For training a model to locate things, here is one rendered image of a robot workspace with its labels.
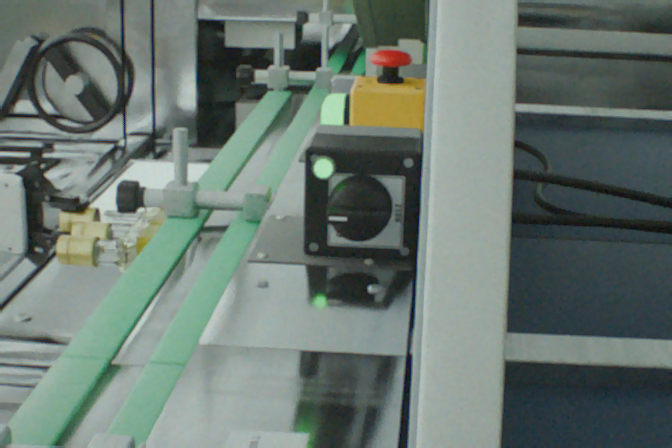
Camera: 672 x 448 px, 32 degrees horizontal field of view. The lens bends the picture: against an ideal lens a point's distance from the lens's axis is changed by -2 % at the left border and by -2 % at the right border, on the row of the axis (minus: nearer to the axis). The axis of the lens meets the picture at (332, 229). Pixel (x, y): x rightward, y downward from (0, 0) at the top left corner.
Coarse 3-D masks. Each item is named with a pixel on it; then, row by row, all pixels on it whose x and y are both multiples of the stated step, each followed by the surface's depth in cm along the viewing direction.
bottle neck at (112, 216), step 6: (108, 210) 143; (108, 216) 142; (114, 216) 142; (120, 216) 142; (126, 216) 142; (132, 216) 142; (138, 216) 142; (114, 222) 142; (120, 222) 142; (126, 222) 142; (132, 222) 142
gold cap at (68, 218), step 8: (88, 208) 143; (96, 208) 144; (64, 216) 142; (72, 216) 142; (80, 216) 142; (88, 216) 142; (96, 216) 145; (64, 224) 142; (72, 224) 142; (64, 232) 143
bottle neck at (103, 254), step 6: (96, 240) 132; (102, 240) 132; (96, 246) 131; (102, 246) 131; (108, 246) 131; (114, 246) 131; (96, 252) 131; (102, 252) 131; (108, 252) 131; (96, 258) 131; (102, 258) 131; (108, 258) 131; (102, 264) 132; (108, 264) 132; (114, 264) 131
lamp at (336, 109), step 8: (328, 96) 113; (336, 96) 112; (344, 96) 112; (328, 104) 111; (336, 104) 111; (344, 104) 111; (328, 112) 111; (336, 112) 111; (344, 112) 111; (328, 120) 111; (336, 120) 111; (344, 120) 111
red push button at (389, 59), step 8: (376, 56) 110; (384, 56) 109; (392, 56) 109; (400, 56) 109; (408, 56) 110; (376, 64) 110; (384, 64) 109; (392, 64) 109; (400, 64) 109; (408, 64) 110; (384, 72) 111; (392, 72) 110
